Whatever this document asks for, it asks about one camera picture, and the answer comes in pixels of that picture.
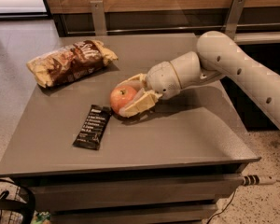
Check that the red apple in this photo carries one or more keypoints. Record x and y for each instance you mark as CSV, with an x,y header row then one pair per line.
x,y
121,96

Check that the striped black white connector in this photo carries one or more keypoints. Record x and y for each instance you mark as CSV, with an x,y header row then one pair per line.
x,y
258,180

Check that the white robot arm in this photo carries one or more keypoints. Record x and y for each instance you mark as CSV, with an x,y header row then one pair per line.
x,y
216,56

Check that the green packet on floor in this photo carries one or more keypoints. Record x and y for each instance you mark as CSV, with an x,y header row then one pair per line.
x,y
41,218

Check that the black rxbar chocolate wrapper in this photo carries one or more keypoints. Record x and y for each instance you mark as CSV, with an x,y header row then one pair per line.
x,y
93,128

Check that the grey cabinet drawers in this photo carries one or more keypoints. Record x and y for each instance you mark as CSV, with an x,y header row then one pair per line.
x,y
160,196

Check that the horizontal metal rail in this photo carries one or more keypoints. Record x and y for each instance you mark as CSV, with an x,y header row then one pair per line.
x,y
240,28

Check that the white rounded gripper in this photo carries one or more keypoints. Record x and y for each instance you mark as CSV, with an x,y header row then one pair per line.
x,y
160,77

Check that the left metal wall bracket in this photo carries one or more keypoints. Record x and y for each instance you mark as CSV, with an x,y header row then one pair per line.
x,y
98,17

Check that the brown yellow chip bag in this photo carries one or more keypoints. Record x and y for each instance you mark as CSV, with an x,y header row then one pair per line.
x,y
70,63

